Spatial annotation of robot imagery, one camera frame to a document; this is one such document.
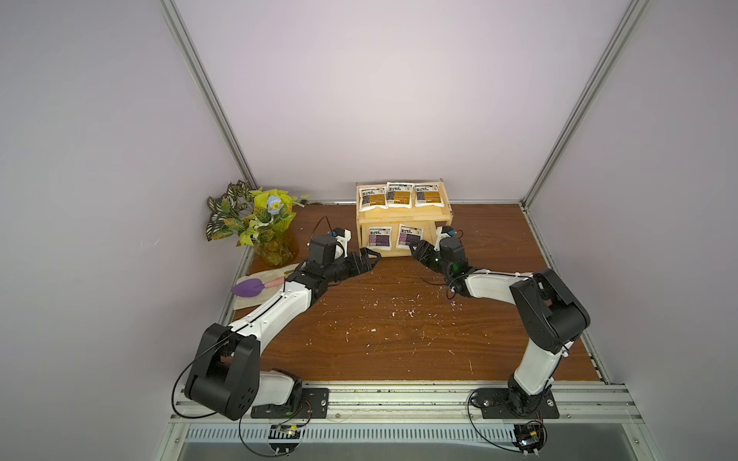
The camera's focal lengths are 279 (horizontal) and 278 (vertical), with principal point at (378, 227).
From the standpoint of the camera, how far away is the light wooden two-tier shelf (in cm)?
90

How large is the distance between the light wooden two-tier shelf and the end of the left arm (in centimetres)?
9

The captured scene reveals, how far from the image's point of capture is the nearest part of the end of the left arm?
25.2 inches
